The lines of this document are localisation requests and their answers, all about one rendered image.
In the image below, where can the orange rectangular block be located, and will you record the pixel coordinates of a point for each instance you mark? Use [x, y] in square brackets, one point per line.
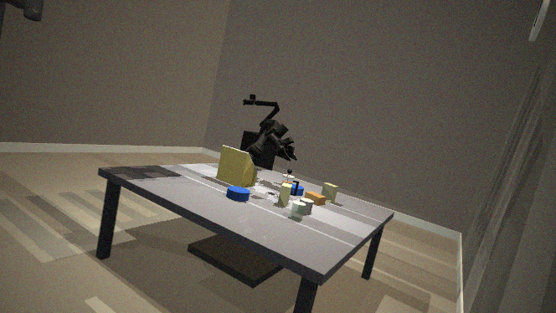
[316, 198]

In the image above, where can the glass french press with black plunger knob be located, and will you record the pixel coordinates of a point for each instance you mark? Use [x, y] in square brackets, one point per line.
[289, 179]

